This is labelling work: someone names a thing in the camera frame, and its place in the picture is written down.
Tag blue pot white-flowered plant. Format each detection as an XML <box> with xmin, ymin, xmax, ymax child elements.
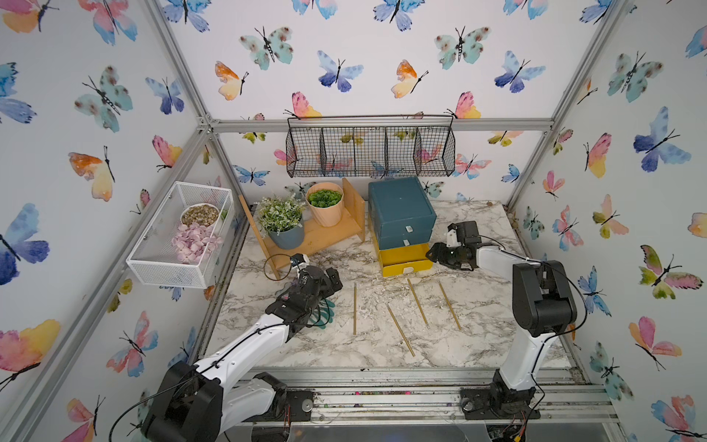
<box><xmin>256</xmin><ymin>196</ymin><xmax>305</xmax><ymax>250</ymax></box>

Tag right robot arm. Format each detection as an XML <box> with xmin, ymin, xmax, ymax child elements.
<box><xmin>426</xmin><ymin>221</ymin><xmax>578</xmax><ymax>393</ymax></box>

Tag teal top drawer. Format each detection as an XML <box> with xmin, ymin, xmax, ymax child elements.
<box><xmin>376</xmin><ymin>217</ymin><xmax>436</xmax><ymax>238</ymax></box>

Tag bowl of pebbles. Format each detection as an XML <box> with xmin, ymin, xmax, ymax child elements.
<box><xmin>180</xmin><ymin>203</ymin><xmax>221</xmax><ymax>228</ymax></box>

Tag yellow bottom drawer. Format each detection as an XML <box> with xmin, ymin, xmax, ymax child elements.
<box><xmin>377</xmin><ymin>244</ymin><xmax>433</xmax><ymax>277</ymax></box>

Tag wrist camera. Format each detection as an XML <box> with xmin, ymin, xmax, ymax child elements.
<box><xmin>446</xmin><ymin>228</ymin><xmax>461</xmax><ymax>249</ymax></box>
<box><xmin>290</xmin><ymin>253</ymin><xmax>310</xmax><ymax>274</ymax></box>

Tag pink artificial flowers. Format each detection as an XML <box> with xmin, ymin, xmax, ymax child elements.
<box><xmin>171</xmin><ymin>224</ymin><xmax>223</xmax><ymax>264</ymax></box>

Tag peach pot green plant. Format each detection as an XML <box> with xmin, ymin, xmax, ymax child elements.
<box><xmin>306</xmin><ymin>182</ymin><xmax>344</xmax><ymax>228</ymax></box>

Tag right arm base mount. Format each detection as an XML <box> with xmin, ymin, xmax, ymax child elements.
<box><xmin>460</xmin><ymin>383</ymin><xmax>541</xmax><ymax>421</ymax></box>

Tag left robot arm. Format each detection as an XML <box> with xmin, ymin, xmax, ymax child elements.
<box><xmin>141</xmin><ymin>265</ymin><xmax>342</xmax><ymax>441</ymax></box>

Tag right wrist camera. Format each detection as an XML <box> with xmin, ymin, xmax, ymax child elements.
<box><xmin>446</xmin><ymin>228</ymin><xmax>461</xmax><ymax>249</ymax></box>

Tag white mesh wall basket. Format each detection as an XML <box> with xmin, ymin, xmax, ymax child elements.
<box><xmin>126</xmin><ymin>182</ymin><xmax>234</xmax><ymax>288</ymax></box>

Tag black wire wall basket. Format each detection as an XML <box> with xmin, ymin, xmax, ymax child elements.
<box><xmin>285</xmin><ymin>115</ymin><xmax>457</xmax><ymax>180</ymax></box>

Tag teal drawer cabinet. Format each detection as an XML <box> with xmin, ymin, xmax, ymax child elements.
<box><xmin>368</xmin><ymin>177</ymin><xmax>436</xmax><ymax>240</ymax></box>

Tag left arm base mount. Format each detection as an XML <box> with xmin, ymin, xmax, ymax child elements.
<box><xmin>249</xmin><ymin>372</ymin><xmax>314</xmax><ymax>423</ymax></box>

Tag wooden shelf stand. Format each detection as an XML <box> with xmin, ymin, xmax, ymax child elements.
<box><xmin>239</xmin><ymin>178</ymin><xmax>366</xmax><ymax>280</ymax></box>

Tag teal drawer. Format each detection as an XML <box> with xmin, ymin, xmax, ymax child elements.
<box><xmin>376</xmin><ymin>217</ymin><xmax>436</xmax><ymax>238</ymax></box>
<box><xmin>377</xmin><ymin>230</ymin><xmax>432</xmax><ymax>250</ymax></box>

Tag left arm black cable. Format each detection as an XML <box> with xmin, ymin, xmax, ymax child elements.
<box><xmin>262</xmin><ymin>253</ymin><xmax>294</xmax><ymax>283</ymax></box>

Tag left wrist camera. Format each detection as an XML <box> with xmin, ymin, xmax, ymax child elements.
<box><xmin>290</xmin><ymin>253</ymin><xmax>310</xmax><ymax>274</ymax></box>

